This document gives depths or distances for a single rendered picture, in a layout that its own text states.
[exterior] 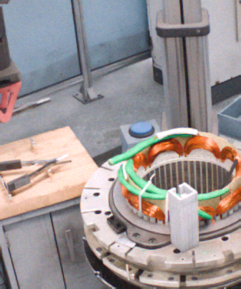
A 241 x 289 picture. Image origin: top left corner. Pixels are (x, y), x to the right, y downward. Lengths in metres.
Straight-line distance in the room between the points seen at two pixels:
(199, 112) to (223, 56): 1.97
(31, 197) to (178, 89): 0.47
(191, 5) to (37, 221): 0.53
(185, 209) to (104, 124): 2.56
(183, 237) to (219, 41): 2.53
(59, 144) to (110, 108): 2.32
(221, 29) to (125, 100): 0.65
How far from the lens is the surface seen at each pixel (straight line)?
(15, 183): 1.13
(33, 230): 1.18
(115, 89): 3.75
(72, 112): 3.59
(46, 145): 1.26
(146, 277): 0.96
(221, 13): 3.37
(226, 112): 1.33
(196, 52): 1.43
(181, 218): 0.90
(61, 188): 1.14
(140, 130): 1.31
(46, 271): 1.24
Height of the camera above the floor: 1.71
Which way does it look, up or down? 31 degrees down
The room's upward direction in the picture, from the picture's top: 7 degrees counter-clockwise
